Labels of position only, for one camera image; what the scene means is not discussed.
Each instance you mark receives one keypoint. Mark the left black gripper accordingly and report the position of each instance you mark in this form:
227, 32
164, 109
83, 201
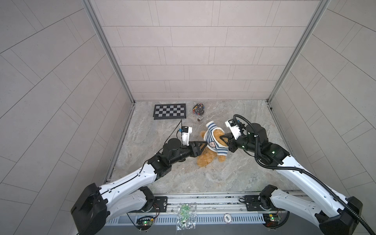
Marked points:
191, 149

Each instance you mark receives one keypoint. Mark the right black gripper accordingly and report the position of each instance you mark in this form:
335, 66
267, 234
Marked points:
232, 141

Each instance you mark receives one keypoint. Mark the brown teddy bear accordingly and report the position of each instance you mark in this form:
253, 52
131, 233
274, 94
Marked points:
208, 155

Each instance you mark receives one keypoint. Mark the striped knit bear sweater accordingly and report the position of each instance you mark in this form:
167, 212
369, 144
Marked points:
212, 137

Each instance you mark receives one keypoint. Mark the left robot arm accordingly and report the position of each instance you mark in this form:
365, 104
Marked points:
98, 204

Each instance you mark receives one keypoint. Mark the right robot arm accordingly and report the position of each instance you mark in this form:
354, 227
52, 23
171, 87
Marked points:
332, 212

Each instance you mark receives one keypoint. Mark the bag of colourful small parts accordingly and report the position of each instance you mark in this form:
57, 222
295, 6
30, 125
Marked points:
199, 109

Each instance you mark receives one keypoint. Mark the black white checkerboard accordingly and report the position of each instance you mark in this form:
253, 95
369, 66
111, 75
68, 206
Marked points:
169, 111

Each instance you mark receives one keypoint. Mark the clear bag green parts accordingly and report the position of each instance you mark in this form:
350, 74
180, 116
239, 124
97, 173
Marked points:
186, 216

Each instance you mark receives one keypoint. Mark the round white sticker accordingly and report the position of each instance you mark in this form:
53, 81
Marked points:
227, 218

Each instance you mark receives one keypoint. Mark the right circuit board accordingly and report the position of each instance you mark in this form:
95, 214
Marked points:
271, 220

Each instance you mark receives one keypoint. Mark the left green circuit board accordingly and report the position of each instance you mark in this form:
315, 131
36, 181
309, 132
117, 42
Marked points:
144, 223

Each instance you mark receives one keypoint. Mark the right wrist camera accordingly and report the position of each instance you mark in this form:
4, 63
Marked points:
233, 125

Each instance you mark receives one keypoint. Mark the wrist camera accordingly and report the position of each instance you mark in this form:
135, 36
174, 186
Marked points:
233, 125
185, 134

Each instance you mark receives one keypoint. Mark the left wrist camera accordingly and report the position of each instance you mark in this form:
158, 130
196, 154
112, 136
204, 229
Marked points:
185, 134

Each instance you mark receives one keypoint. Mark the aluminium mounting rail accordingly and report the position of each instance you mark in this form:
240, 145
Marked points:
210, 210

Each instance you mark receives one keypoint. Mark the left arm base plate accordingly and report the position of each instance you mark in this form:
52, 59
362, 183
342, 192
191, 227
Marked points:
159, 205

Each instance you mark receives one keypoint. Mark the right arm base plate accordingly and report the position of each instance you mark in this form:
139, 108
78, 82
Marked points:
257, 203

